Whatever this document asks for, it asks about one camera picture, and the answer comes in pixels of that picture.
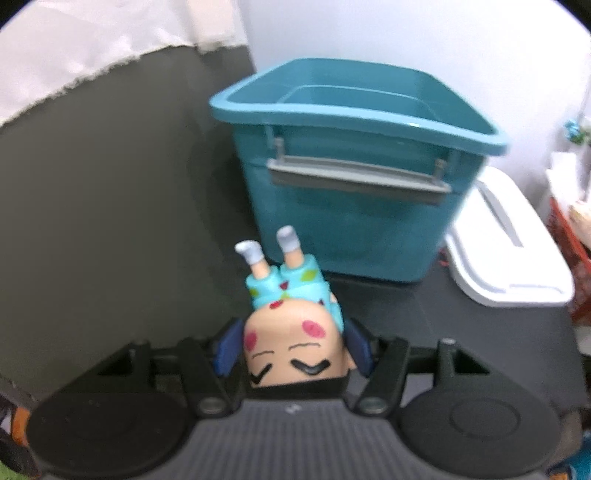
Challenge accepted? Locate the white plastic lid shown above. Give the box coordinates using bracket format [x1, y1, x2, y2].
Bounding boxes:
[444, 166, 575, 308]

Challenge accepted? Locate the white curtain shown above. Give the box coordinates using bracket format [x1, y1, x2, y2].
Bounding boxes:
[0, 0, 252, 126]

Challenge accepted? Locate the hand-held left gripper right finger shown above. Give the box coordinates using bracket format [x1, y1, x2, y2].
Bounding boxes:
[344, 318, 497, 418]

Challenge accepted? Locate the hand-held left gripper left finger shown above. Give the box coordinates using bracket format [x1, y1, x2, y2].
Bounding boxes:
[82, 318, 246, 418]

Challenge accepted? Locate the cartoon boy figurine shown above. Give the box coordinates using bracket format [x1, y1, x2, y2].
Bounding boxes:
[235, 225, 357, 398]

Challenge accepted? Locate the small teal ornament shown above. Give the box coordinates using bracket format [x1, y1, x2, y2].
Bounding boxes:
[563, 117, 591, 145]

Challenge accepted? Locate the teal plastic storage bin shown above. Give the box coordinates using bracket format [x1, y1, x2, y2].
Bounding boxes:
[209, 57, 509, 284]

